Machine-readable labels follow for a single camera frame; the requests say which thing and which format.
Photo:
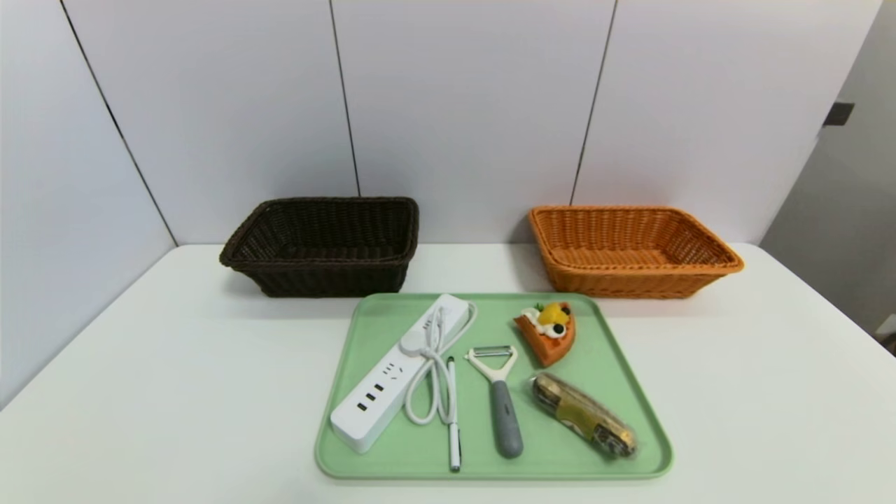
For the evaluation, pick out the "orange wicker basket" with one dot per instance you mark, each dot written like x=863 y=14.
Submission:
x=630 y=283

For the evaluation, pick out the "clear brown snack bar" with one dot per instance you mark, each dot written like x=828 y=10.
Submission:
x=581 y=416

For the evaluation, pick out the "dark brown wicker basket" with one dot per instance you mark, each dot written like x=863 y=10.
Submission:
x=329 y=280

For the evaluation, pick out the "black wall fixture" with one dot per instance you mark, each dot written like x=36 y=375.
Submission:
x=838 y=113

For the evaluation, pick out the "light green plastic tray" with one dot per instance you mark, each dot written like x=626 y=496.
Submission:
x=560 y=448

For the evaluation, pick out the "white slim pen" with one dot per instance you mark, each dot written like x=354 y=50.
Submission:
x=453 y=420

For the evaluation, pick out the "orange toy cake slice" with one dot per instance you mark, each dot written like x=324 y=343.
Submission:
x=553 y=346

